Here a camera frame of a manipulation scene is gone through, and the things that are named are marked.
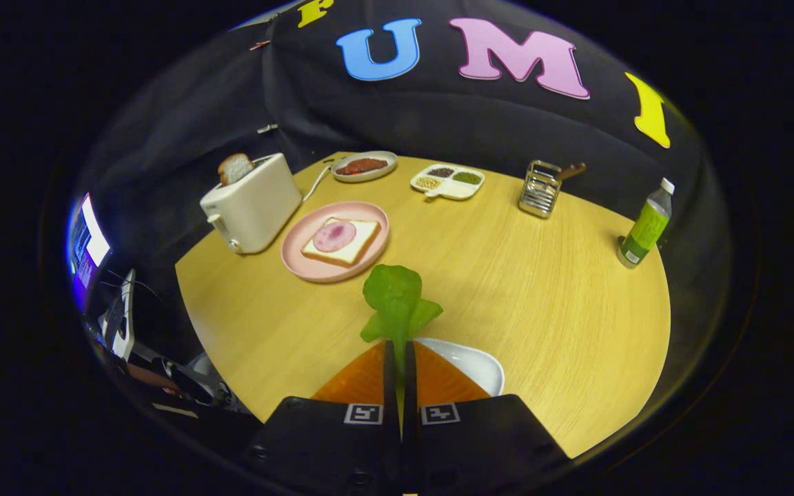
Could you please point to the brown meat piece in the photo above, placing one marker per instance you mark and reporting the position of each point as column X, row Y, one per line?
column 362, row 166

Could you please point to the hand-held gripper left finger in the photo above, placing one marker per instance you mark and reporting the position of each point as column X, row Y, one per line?
column 390, row 413

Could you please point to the white stand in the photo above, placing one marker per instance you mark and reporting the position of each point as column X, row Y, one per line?
column 121, row 324

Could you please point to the toasted bread slice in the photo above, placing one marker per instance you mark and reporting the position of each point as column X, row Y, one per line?
column 234, row 169

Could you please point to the white bread slice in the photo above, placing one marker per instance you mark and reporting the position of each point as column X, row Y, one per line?
column 352, row 251

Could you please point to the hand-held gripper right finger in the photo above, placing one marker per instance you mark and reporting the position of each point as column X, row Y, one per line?
column 411, row 413

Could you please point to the white divided dish with grains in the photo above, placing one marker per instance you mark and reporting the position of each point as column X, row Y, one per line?
column 447, row 187

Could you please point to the pink plate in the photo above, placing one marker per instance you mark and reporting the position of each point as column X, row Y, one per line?
column 300, row 258

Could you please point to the white plate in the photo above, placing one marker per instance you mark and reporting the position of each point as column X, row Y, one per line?
column 473, row 362

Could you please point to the black backdrop cloth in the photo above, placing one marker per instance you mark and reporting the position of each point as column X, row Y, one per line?
column 438, row 117

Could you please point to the grey plate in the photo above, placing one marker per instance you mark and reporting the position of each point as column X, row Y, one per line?
column 364, row 176

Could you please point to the lit monitor screen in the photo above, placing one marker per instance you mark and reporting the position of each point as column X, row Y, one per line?
column 87, row 248

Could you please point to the silver cloth clip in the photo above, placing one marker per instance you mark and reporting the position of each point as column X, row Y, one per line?
column 267, row 128

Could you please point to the white toaster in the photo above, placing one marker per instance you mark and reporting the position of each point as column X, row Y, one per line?
column 256, row 207

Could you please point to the pink cloth clip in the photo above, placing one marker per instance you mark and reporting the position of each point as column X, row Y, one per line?
column 260, row 45

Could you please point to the pink ham slice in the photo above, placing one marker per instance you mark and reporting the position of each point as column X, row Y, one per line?
column 333, row 235

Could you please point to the green lettuce leaf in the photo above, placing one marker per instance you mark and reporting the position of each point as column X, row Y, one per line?
column 393, row 293

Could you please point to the green drink bottle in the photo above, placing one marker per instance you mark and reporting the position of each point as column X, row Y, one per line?
column 645, row 231

